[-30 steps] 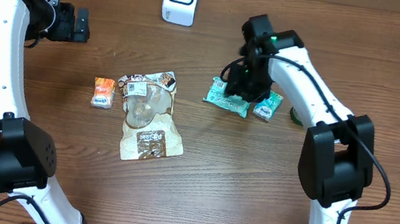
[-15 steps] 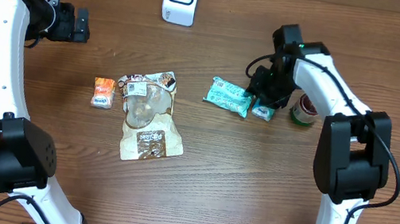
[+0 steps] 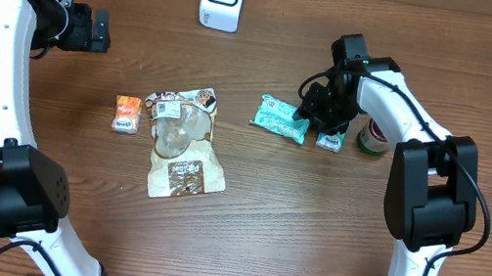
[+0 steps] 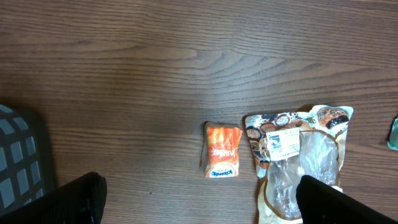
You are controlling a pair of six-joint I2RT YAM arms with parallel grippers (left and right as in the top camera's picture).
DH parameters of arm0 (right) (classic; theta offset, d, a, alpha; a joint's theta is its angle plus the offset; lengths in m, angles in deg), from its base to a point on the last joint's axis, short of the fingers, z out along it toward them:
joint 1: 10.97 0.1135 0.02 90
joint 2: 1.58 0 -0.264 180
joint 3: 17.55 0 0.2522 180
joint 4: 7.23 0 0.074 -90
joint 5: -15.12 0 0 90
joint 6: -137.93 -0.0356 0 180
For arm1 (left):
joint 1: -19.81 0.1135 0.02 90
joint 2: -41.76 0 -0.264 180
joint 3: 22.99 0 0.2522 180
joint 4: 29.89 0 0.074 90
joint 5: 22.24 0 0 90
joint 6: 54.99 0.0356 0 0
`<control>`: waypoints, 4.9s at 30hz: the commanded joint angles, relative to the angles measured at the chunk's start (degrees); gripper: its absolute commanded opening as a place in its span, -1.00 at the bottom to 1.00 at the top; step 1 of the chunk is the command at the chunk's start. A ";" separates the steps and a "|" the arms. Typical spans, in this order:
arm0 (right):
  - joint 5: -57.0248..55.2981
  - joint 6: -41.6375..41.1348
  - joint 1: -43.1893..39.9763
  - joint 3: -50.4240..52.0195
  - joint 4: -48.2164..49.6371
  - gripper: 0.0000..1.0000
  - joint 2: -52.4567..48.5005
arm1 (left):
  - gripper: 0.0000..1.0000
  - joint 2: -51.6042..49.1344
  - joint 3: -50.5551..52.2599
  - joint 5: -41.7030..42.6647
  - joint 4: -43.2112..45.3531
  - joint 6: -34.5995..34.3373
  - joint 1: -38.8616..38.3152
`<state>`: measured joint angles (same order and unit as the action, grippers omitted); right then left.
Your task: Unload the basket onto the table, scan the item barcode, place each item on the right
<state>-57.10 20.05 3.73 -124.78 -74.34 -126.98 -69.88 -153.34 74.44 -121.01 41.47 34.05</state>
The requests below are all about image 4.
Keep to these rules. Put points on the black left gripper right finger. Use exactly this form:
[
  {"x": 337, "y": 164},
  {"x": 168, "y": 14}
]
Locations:
[{"x": 321, "y": 204}]

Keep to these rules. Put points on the orange small packet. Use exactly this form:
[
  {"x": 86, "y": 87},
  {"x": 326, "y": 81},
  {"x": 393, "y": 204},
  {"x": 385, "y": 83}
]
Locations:
[{"x": 220, "y": 155}]

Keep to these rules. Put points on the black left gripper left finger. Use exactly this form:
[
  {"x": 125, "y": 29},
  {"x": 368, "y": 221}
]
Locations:
[{"x": 79, "y": 201}]

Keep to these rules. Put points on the green tissue packet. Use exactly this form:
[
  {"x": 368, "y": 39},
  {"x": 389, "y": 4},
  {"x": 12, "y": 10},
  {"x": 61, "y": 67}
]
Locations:
[{"x": 393, "y": 136}]

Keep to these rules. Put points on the beige snack bag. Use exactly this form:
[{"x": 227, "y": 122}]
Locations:
[{"x": 289, "y": 145}]

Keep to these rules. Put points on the grey plastic shopping basket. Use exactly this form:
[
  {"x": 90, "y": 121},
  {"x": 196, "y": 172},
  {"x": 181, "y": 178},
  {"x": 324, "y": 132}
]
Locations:
[{"x": 27, "y": 171}]

